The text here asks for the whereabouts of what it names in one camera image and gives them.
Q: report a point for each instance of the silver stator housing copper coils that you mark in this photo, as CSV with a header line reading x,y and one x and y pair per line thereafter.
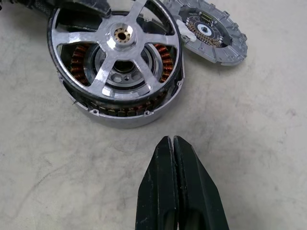
x,y
120,122

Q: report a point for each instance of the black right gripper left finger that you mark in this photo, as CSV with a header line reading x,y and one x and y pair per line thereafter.
x,y
158,191

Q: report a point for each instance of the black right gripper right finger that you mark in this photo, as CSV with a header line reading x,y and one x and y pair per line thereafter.
x,y
199,196

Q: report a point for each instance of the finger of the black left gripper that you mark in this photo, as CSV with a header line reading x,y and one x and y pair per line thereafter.
x,y
81,8
43,7

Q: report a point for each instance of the silver end cover circuit board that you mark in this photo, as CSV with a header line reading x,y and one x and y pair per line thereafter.
x,y
230,52

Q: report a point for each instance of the silver spoked rotor black rim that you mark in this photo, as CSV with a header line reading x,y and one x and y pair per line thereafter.
x,y
124,48

